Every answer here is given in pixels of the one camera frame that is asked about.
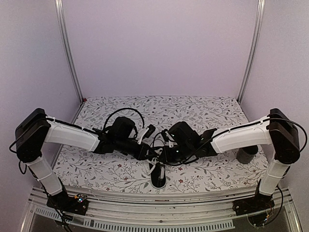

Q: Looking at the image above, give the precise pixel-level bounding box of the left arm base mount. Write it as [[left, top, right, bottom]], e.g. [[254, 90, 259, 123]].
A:
[[46, 191, 89, 216]]

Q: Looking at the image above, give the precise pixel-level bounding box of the left aluminium frame post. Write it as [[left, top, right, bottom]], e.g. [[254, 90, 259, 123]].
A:
[[55, 0, 84, 103]]

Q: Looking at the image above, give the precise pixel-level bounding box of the left black looped cable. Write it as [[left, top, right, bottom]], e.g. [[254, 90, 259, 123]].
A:
[[104, 108, 145, 136]]

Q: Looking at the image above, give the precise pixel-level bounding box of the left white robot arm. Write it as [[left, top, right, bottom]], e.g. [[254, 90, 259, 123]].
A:
[[9, 108, 158, 210]]

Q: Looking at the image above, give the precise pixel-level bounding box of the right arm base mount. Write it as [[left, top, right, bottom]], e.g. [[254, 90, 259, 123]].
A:
[[232, 193, 275, 216]]

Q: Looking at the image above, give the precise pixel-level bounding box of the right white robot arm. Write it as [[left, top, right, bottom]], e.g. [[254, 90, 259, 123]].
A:
[[159, 108, 302, 211]]

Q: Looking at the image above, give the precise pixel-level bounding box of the right black looped cable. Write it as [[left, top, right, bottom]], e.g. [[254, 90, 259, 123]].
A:
[[152, 131, 213, 167]]

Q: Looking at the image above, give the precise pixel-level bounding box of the aluminium frame post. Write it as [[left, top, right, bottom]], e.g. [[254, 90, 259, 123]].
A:
[[55, 0, 84, 103], [237, 0, 266, 105]]

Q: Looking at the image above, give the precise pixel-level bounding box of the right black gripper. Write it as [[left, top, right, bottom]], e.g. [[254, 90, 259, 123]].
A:
[[158, 143, 194, 165]]

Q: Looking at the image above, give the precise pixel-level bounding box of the grey metal mug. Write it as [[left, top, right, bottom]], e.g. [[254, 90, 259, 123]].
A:
[[236, 145, 258, 164]]

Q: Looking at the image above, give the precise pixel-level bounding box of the front aluminium rail frame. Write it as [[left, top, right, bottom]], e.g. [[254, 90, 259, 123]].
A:
[[20, 186, 302, 232]]

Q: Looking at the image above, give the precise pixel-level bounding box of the right aluminium frame post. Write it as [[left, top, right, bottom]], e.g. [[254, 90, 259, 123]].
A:
[[237, 0, 266, 105]]

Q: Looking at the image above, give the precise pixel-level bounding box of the black white canvas sneaker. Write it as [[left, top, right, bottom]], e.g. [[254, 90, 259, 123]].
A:
[[143, 139, 173, 189]]

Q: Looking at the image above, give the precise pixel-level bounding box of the black looped cable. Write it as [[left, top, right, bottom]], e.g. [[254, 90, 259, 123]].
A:
[[152, 131, 213, 167], [104, 108, 145, 136]]

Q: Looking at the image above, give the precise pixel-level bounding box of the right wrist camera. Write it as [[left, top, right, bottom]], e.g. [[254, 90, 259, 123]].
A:
[[161, 129, 174, 148]]

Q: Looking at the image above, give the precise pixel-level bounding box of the floral patterned table mat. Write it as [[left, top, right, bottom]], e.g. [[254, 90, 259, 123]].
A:
[[54, 96, 268, 194]]

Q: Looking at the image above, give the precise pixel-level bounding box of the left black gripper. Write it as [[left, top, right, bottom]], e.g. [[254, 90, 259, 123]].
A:
[[115, 137, 158, 161]]

